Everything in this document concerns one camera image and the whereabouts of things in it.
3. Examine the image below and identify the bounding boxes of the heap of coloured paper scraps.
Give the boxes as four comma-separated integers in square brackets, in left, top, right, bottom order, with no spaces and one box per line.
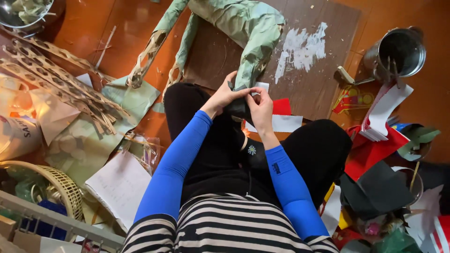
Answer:
[320,165,450,253]

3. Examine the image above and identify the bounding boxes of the steel bowl with green scraps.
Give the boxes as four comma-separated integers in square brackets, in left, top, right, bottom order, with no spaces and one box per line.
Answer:
[0,0,57,29]

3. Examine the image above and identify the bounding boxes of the white handled cutter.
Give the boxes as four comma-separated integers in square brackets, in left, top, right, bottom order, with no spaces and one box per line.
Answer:
[337,66,375,86]

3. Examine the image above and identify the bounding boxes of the bowl with green paper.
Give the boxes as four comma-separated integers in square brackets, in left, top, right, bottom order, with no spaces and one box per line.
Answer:
[397,124,441,162]

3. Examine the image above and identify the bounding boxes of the woven bamboo lattice strips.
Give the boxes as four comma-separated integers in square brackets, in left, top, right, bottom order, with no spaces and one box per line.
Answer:
[0,26,131,136]

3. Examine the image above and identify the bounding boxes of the steel pot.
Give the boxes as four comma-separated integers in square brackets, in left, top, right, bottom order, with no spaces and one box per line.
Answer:
[363,26,427,83]

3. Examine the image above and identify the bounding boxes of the person's right hand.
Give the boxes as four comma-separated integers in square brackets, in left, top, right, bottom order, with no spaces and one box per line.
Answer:
[245,87,274,134]

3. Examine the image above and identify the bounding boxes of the white notebook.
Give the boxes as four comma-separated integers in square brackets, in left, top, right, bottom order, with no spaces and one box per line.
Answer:
[85,150,152,233]

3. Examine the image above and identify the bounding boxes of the black paper piece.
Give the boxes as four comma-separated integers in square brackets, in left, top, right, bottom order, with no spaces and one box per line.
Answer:
[224,82,254,126]

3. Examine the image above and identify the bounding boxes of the black paper sheet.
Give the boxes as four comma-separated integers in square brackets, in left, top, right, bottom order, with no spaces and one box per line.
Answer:
[340,160,416,220]

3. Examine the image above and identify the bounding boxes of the beige paper sheet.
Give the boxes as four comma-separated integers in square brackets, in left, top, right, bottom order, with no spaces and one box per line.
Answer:
[29,89,81,146]

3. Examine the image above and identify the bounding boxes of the person's striped shirt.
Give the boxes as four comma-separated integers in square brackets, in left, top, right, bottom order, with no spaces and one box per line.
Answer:
[120,193,340,253]

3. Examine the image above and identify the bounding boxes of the grey metal rack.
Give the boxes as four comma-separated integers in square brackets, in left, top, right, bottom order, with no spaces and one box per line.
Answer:
[0,190,126,253]

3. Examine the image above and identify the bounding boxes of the person's left hand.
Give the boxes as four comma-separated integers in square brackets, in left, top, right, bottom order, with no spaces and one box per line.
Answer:
[208,71,251,111]

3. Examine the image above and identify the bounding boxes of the clear plastic bag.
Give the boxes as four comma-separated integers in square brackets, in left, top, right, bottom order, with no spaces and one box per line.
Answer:
[121,131,162,174]

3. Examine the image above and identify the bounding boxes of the small white paper piece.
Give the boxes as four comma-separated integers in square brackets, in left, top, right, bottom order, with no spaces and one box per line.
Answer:
[252,82,270,96]

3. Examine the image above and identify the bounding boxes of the green paper sheet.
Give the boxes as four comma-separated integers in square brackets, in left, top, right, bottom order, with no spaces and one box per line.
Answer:
[45,75,161,188]

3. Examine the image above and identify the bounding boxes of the red yellow paper ornament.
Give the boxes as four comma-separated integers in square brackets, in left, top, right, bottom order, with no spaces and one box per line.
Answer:
[333,85,375,114]

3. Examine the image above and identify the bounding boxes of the person's black trousers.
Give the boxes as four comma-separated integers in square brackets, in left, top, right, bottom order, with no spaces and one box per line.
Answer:
[163,82,353,208]

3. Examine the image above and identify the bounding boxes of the green paper covered bamboo figure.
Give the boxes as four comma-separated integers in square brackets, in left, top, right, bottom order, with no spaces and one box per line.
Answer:
[126,0,286,95]

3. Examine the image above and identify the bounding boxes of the red paper piece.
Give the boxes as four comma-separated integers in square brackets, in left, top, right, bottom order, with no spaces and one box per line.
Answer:
[272,98,292,116]

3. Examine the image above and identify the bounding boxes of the brown wooden work board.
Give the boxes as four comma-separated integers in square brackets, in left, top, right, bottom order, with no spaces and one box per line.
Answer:
[183,0,362,122]

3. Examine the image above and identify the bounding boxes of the stack of red white papers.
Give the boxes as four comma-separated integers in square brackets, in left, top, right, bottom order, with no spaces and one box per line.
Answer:
[359,82,414,142]

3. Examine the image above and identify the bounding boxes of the white plastic bucket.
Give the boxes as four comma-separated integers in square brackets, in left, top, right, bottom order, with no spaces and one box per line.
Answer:
[0,114,43,162]

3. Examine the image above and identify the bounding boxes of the woven bamboo basket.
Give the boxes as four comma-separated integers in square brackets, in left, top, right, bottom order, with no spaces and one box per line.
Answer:
[0,160,84,222]

